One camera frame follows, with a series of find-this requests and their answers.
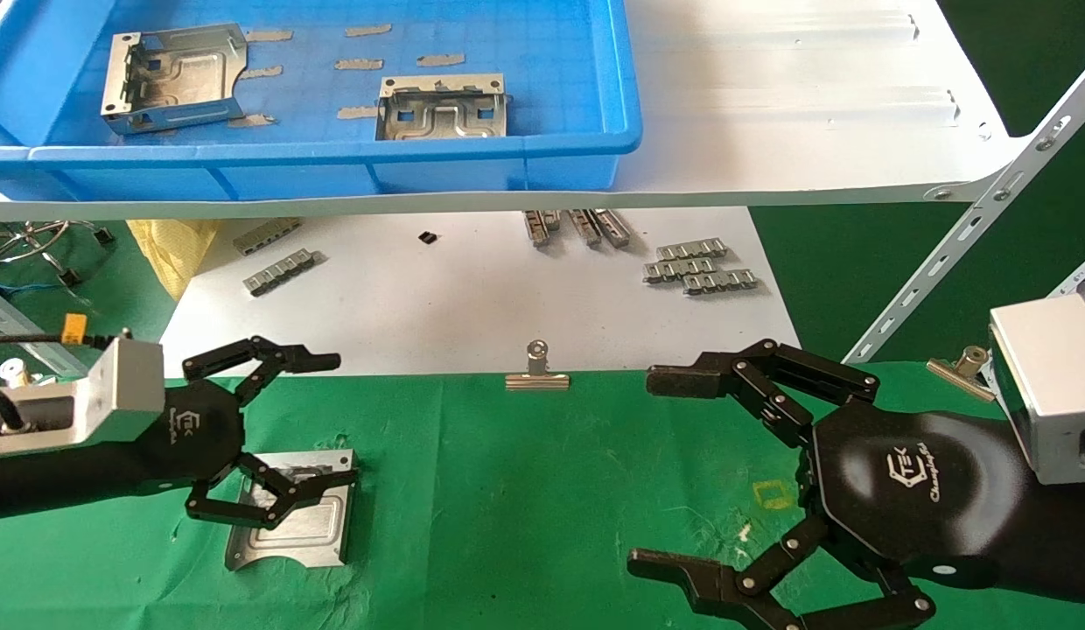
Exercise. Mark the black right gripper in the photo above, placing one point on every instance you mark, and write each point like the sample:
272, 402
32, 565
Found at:
910, 490

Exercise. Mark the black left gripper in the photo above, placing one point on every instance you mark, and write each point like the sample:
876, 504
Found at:
197, 429

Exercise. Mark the stamped metal bracket part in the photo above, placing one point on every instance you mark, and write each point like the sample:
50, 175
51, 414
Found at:
315, 534
175, 87
442, 118

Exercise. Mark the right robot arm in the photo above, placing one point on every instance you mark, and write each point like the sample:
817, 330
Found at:
1067, 542

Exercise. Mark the ribbed metal strip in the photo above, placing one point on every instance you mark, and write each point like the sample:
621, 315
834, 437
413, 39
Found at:
722, 282
267, 236
678, 269
584, 227
539, 227
612, 227
280, 271
691, 249

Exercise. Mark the yellow cloth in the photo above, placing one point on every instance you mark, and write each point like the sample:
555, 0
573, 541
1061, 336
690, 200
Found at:
171, 249

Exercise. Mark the white paper sheet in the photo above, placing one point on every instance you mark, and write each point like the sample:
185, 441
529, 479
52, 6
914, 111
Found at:
464, 306

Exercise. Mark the green table cloth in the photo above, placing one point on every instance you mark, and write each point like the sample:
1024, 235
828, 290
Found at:
507, 490

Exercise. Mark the silver binder clip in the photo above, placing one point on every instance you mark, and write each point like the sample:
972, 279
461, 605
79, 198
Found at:
538, 367
962, 372
16, 374

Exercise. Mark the grey slotted shelf brace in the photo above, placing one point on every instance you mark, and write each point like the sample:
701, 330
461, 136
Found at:
4, 317

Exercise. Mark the metal chair base with casters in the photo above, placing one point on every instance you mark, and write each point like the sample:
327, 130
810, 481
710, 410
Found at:
35, 241

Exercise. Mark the grey tape piece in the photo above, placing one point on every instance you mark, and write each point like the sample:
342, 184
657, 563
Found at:
269, 36
368, 30
261, 73
360, 64
251, 121
357, 112
440, 60

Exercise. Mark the white shelf board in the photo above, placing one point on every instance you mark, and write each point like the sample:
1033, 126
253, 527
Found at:
770, 131

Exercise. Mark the white slotted shelf brace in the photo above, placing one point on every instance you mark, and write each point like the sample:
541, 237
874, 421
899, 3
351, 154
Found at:
989, 206
1076, 276

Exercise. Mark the blue plastic tray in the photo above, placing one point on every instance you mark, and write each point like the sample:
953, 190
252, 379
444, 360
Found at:
542, 52

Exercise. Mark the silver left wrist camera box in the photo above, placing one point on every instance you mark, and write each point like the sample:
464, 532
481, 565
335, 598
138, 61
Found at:
114, 402

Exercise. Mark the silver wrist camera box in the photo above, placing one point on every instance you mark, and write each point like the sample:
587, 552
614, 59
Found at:
114, 402
1050, 385

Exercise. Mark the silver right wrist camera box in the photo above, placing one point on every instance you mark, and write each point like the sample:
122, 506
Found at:
1050, 385

